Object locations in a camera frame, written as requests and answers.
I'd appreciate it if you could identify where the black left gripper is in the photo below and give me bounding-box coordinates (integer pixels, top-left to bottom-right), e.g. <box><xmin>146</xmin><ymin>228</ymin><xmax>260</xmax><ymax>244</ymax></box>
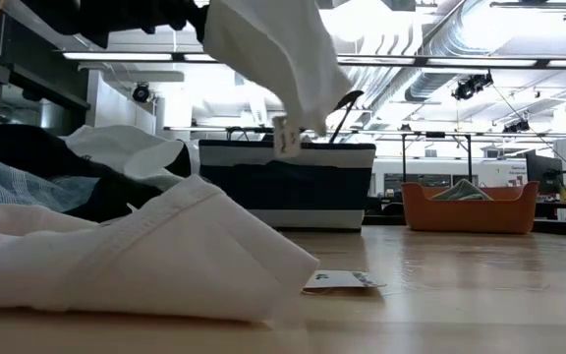
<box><xmin>108</xmin><ymin>0</ymin><xmax>211</xmax><ymax>45</ymax></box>

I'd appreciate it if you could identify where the white cloth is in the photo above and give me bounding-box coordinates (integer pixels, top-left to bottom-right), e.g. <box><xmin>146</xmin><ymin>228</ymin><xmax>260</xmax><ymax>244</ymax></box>
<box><xmin>201</xmin><ymin>0</ymin><xmax>354</xmax><ymax>159</ymax></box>
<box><xmin>61</xmin><ymin>123</ymin><xmax>200</xmax><ymax>191</ymax></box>

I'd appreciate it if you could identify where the black cloth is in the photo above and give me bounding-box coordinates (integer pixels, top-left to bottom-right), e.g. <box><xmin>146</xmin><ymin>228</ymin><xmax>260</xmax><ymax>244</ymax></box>
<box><xmin>0</xmin><ymin>123</ymin><xmax>194</xmax><ymax>223</ymax></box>

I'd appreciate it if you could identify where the pale pink cloth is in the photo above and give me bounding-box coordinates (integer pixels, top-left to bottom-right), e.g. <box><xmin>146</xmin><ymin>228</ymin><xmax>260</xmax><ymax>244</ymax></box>
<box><xmin>0</xmin><ymin>174</ymin><xmax>321</xmax><ymax>325</ymax></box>

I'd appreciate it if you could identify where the grey green cloth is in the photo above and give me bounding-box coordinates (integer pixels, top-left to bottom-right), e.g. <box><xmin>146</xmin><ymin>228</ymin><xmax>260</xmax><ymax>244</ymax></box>
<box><xmin>429</xmin><ymin>178</ymin><xmax>494</xmax><ymax>202</ymax></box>

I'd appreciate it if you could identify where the long ceiling light strip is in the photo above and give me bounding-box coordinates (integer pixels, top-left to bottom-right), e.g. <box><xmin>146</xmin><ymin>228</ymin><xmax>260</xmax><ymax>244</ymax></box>
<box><xmin>60</xmin><ymin>48</ymin><xmax>566</xmax><ymax>70</ymax></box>

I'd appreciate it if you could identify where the black ceiling spotlight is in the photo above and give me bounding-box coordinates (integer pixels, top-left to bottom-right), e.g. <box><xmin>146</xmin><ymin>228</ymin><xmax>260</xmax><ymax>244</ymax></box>
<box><xmin>452</xmin><ymin>72</ymin><xmax>494</xmax><ymax>102</ymax></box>
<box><xmin>502</xmin><ymin>117</ymin><xmax>531</xmax><ymax>134</ymax></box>
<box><xmin>132</xmin><ymin>82</ymin><xmax>152</xmax><ymax>104</ymax></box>

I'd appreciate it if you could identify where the black chair armrest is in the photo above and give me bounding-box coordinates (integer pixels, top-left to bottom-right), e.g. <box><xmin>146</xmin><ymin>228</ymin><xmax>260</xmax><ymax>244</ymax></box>
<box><xmin>329</xmin><ymin>88</ymin><xmax>366</xmax><ymax>145</ymax></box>

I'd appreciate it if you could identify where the blue striped cloth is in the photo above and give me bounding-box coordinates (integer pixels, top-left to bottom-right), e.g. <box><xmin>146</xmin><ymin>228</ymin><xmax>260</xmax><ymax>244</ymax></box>
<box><xmin>0</xmin><ymin>132</ymin><xmax>100</xmax><ymax>213</ymax></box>

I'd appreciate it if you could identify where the white paper tag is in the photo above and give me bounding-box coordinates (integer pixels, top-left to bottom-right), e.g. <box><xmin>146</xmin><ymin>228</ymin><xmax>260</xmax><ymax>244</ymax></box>
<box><xmin>302</xmin><ymin>268</ymin><xmax>387</xmax><ymax>295</ymax></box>

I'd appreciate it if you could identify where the orange plastic bin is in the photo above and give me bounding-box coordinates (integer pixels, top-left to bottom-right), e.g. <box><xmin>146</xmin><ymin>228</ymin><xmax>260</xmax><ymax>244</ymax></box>
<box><xmin>400</xmin><ymin>180</ymin><xmax>540</xmax><ymax>235</ymax></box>

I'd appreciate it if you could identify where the black background monitor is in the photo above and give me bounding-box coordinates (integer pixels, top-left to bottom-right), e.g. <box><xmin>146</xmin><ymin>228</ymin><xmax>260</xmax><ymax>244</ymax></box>
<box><xmin>525</xmin><ymin>151</ymin><xmax>564</xmax><ymax>196</ymax></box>

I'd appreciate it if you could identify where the black background table frame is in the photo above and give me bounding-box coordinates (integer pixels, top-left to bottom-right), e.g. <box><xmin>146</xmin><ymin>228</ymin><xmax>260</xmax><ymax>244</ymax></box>
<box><xmin>400</xmin><ymin>131</ymin><xmax>474</xmax><ymax>186</ymax></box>

